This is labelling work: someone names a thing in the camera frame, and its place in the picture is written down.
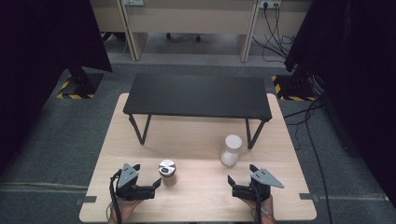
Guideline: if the black metal-legged shelf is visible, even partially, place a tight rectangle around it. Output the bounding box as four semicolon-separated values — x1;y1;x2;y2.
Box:
122;73;274;150

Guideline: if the striped-edged black stand base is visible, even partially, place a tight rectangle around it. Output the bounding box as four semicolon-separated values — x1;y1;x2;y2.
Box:
56;65;105;100
271;73;319;103

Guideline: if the black office chair base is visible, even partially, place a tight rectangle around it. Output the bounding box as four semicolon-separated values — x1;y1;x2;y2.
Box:
164;32;203;44

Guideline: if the glass jar with metal lid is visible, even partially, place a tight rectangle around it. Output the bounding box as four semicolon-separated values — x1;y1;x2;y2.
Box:
158;159;178;187

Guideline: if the black power cable bundle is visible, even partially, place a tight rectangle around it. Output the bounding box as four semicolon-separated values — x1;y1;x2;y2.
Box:
251;3;297;63

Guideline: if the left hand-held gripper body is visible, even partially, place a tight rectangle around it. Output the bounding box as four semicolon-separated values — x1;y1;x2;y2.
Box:
115;162;157;202

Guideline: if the grey floor tape piece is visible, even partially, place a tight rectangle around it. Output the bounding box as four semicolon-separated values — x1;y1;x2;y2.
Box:
76;195;98;206
299;192;319;201

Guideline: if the dark curtain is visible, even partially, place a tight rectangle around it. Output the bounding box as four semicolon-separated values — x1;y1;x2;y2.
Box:
284;0;396;207
0;0;113;175

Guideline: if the person's left hand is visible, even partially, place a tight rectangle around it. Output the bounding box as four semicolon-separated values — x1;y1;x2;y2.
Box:
107;199;144;224

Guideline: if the person's right hand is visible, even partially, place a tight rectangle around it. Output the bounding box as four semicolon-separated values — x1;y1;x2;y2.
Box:
244;195;276;224

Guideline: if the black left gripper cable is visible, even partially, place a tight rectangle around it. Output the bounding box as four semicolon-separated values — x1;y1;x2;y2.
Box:
108;169;123;224

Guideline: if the beige office desk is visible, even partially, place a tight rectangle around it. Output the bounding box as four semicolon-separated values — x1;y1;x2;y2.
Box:
89;0;312;63

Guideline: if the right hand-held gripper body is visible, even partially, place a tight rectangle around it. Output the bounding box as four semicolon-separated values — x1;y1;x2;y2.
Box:
232;168;285;203

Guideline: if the black floor cable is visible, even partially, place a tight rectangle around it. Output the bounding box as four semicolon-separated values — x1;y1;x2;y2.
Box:
282;98;334;224

